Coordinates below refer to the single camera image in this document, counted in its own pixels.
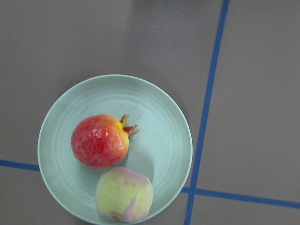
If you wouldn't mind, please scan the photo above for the yellow pink peach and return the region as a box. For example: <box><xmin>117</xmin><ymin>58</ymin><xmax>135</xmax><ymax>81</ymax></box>
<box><xmin>95</xmin><ymin>167</ymin><xmax>153</xmax><ymax>223</ymax></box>

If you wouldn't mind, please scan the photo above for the red pomegranate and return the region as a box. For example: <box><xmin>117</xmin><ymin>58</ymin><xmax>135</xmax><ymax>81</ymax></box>
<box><xmin>71</xmin><ymin>114</ymin><xmax>139</xmax><ymax>169</ymax></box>

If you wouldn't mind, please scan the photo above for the green plate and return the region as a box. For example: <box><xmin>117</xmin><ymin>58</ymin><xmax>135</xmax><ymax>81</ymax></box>
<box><xmin>37</xmin><ymin>75</ymin><xmax>193</xmax><ymax>225</ymax></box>

